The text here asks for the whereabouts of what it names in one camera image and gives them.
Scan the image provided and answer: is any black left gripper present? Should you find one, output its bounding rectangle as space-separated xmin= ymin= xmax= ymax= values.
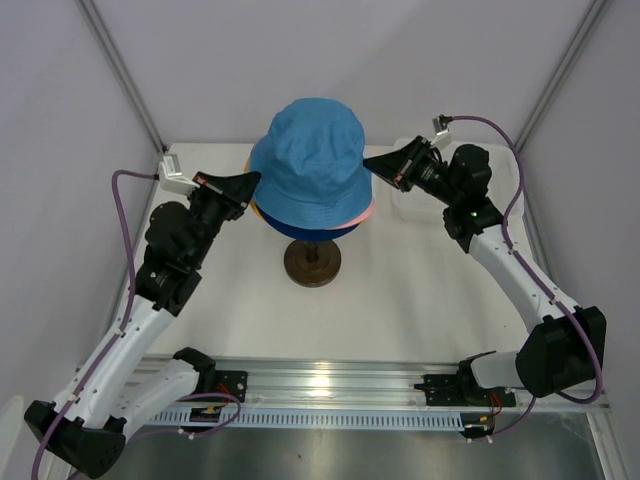
xmin=188 ymin=172 xmax=262 ymax=267

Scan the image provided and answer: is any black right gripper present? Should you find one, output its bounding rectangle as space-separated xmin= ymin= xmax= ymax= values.
xmin=362 ymin=137 xmax=460 ymax=207

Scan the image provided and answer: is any yellow bucket hat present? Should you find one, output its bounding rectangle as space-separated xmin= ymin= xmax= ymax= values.
xmin=243 ymin=157 xmax=265 ymax=222

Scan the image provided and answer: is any pink bucket hat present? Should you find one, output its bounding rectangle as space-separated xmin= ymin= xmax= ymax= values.
xmin=332 ymin=198 xmax=376 ymax=230

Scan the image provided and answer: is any dark blue bucket hat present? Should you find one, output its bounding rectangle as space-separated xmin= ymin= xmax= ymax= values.
xmin=260 ymin=211 xmax=358 ymax=242

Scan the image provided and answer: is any light blue bucket hat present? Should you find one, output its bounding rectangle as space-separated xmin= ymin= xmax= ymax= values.
xmin=249 ymin=98 xmax=374 ymax=229

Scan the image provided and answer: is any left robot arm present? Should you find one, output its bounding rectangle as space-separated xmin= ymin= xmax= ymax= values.
xmin=24 ymin=172 xmax=261 ymax=479

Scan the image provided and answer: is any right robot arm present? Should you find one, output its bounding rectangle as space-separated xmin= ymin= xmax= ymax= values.
xmin=363 ymin=136 xmax=606 ymax=404

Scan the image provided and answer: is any white plastic basket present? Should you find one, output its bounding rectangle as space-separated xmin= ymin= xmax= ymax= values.
xmin=391 ymin=139 xmax=525 ymax=224

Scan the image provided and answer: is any brown round hat stand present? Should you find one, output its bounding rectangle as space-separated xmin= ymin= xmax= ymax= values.
xmin=284 ymin=240 xmax=342 ymax=288

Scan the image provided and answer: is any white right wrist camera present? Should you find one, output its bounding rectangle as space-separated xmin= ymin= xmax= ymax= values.
xmin=431 ymin=114 xmax=453 ymax=149

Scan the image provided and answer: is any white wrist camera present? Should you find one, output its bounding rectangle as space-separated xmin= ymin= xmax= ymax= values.
xmin=431 ymin=114 xmax=453 ymax=149
xmin=157 ymin=153 xmax=196 ymax=197

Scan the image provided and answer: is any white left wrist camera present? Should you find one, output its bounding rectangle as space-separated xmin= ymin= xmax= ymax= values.
xmin=157 ymin=153 xmax=196 ymax=197

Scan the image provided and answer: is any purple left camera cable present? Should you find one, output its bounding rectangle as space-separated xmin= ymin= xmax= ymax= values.
xmin=29 ymin=170 xmax=161 ymax=480

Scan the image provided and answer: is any aluminium mounting rail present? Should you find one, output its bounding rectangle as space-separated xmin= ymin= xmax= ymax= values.
xmin=134 ymin=355 xmax=612 ymax=414

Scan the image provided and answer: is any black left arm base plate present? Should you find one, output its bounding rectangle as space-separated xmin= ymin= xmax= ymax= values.
xmin=208 ymin=370 xmax=249 ymax=403

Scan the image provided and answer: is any aluminium frame post left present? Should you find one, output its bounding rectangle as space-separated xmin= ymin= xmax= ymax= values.
xmin=75 ymin=0 xmax=167 ymax=153

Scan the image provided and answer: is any aluminium frame post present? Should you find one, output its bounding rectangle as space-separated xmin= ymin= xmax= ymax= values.
xmin=515 ymin=0 xmax=612 ymax=152
xmin=75 ymin=0 xmax=167 ymax=153

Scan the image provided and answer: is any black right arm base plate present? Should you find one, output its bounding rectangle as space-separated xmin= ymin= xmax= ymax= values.
xmin=413 ymin=373 xmax=516 ymax=408

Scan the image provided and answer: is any white slotted cable duct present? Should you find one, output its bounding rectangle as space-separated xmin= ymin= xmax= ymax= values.
xmin=147 ymin=407 xmax=491 ymax=432

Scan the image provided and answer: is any aluminium frame post right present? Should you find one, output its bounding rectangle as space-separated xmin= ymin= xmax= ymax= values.
xmin=515 ymin=0 xmax=612 ymax=152

